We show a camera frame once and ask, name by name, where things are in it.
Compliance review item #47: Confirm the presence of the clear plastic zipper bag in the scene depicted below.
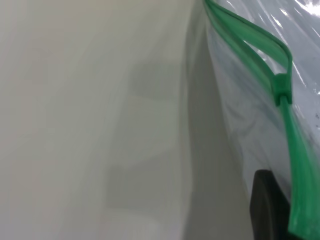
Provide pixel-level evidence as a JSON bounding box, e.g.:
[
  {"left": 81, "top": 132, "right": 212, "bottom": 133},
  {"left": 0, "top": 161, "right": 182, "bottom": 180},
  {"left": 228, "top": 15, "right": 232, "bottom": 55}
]
[{"left": 184, "top": 0, "right": 320, "bottom": 237}]

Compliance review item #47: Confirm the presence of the green zipper slider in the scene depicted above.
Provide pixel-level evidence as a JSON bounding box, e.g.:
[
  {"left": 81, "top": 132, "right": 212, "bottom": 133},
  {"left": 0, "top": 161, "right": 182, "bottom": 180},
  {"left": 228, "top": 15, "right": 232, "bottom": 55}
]
[{"left": 272, "top": 71, "right": 293, "bottom": 107}]

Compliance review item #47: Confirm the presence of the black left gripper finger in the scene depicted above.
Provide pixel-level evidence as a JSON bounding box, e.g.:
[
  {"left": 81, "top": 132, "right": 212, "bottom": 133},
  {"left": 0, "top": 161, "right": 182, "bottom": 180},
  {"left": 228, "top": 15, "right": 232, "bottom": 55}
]
[{"left": 249, "top": 169, "right": 294, "bottom": 240}]

